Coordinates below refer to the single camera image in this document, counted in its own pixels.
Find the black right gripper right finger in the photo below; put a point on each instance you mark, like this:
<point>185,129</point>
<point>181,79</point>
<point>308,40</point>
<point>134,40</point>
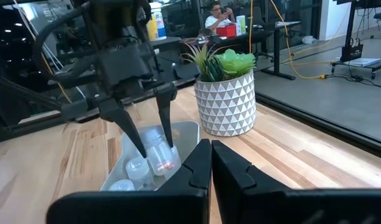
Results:
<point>256,205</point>

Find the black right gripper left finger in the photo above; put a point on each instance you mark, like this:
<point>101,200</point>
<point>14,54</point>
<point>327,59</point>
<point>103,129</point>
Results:
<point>178,205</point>

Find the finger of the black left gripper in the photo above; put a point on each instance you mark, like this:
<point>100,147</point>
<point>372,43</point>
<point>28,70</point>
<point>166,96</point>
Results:
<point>165,102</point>
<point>125,121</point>

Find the clear pill bottle white cap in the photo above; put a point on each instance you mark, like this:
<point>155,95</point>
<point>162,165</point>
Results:
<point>140,172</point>
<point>161,155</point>

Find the opaque white pill bottle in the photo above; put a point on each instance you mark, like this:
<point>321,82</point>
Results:
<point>122,185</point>

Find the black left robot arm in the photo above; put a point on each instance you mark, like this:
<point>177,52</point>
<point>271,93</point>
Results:
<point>112,21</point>

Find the white plastic basket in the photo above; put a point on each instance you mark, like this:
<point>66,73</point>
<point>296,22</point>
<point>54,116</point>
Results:
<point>185,137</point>

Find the yellow bottle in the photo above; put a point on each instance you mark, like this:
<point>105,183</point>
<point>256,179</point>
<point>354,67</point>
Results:
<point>151,29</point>

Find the spiky green artificial plant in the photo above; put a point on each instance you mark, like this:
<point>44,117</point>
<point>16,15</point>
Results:
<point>203,62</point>

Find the white triangle-patterned plant pot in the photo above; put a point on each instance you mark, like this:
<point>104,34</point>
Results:
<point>226,105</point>

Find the green artificial succulent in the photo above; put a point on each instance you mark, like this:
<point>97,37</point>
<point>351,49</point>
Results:
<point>237,62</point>

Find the red box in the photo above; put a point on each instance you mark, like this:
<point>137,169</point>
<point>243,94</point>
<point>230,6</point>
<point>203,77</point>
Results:
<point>226,31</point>

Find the person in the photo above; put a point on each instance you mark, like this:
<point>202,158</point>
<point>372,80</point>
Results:
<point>217,20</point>

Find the green white canister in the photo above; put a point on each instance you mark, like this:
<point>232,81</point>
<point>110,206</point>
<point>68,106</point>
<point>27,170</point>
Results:
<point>241,25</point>

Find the black office desk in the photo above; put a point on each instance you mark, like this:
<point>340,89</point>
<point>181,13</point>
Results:
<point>277,46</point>

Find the white crumpled bag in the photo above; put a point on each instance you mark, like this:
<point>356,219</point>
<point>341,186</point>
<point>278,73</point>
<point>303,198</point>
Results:
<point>308,39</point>

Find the black tote bag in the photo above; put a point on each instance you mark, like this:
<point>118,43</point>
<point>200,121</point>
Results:
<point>351,51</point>

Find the black wheeled stand base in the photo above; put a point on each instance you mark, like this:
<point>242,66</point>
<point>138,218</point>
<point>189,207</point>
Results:
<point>374,67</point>

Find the black frame strut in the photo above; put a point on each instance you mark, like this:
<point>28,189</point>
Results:
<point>28,95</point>

